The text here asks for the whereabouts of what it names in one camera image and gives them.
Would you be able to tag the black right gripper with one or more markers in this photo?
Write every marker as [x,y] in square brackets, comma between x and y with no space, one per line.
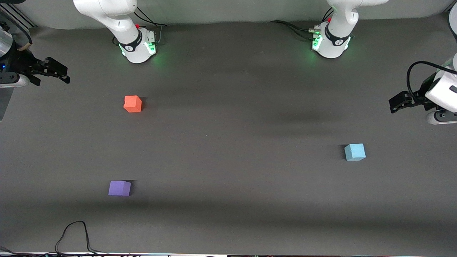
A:
[22,64]

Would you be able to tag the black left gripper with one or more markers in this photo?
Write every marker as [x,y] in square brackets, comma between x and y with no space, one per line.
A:
[422,95]

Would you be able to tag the light blue foam block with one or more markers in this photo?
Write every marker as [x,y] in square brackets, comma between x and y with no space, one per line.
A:
[355,152]

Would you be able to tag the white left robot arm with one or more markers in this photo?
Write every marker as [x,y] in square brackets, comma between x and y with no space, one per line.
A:
[335,35]

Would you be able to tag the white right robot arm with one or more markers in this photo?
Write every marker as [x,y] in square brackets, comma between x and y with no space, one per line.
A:
[114,18]

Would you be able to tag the orange foam block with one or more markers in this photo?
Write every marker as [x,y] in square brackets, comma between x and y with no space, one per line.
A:
[132,104]

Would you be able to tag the purple foam block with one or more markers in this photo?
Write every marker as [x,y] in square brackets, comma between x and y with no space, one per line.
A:
[119,188]

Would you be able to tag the aluminium frame profile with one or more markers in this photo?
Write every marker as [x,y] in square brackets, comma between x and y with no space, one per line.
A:
[21,18]

